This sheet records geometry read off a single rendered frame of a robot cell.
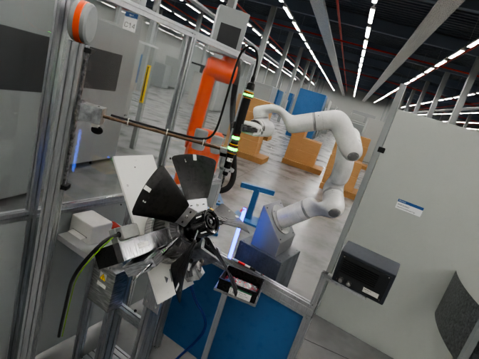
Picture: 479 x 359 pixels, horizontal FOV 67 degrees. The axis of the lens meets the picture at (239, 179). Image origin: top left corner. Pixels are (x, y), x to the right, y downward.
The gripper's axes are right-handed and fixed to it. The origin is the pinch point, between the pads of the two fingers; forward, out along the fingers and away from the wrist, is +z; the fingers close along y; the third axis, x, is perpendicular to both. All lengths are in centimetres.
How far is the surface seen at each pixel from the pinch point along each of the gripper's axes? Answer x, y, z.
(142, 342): -113, 8, 18
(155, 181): -27.7, 11.4, 33.7
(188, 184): -32.9, 13.8, 6.4
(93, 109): -9, 48, 38
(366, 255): -41, -68, -33
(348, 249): -42, -60, -31
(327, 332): -165, -57, -162
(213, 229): -46.0, -7.0, 9.1
